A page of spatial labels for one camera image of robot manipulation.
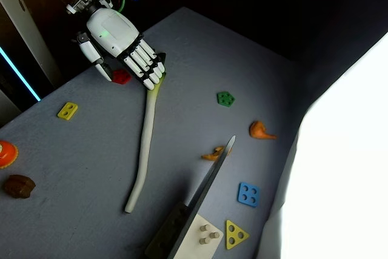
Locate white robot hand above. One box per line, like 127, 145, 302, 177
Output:
72, 7, 167, 90

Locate leek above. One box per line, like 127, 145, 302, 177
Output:
124, 52, 167, 214

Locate cleaver knife with yellow handle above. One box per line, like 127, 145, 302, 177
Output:
166, 135, 236, 259

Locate yellow two-hole rectangular block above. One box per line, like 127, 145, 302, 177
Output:
56, 101, 79, 121

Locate blue square block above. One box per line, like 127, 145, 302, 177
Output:
237, 182, 261, 208

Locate yellow three-hole triangle block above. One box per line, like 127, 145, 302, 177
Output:
224, 220, 250, 251

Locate red pentagon block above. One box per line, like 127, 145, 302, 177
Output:
110, 69, 132, 86

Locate cyan light strip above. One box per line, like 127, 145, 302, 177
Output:
0, 46, 42, 102

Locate grey table cloth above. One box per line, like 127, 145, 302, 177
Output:
0, 6, 304, 259

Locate green pentagon block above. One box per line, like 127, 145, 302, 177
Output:
216, 91, 236, 108

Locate orange toy food piece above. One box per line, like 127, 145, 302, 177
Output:
201, 146, 233, 162

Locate round orange toy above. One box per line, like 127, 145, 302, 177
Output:
0, 140, 19, 169

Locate orange toy chicken leg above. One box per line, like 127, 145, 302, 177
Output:
249, 120, 277, 141

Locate brown toy food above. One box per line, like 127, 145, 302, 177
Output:
3, 174, 36, 200

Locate wooden peg board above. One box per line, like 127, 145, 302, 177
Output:
174, 213, 224, 259

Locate white support post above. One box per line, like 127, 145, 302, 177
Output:
0, 0, 63, 87

